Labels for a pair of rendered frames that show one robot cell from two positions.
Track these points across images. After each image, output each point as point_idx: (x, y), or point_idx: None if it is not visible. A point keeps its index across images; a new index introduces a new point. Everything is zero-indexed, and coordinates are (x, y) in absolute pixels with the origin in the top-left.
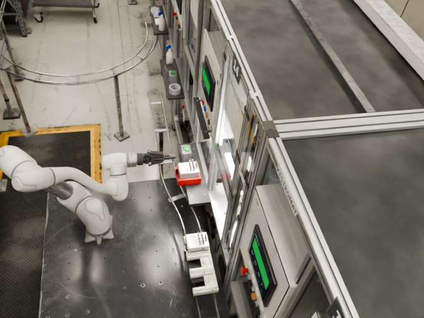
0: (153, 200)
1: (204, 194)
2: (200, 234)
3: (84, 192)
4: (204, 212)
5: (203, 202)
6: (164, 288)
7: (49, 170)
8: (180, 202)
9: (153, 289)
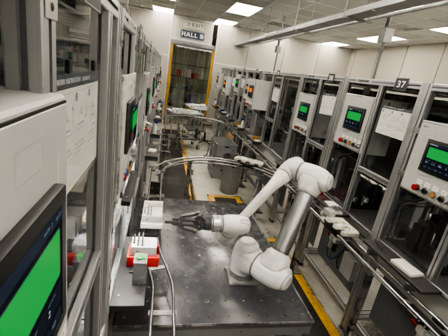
0: (183, 296)
1: (129, 242)
2: (148, 215)
3: (261, 257)
4: None
5: None
6: (179, 235)
7: (282, 167)
8: (149, 291)
9: (187, 235)
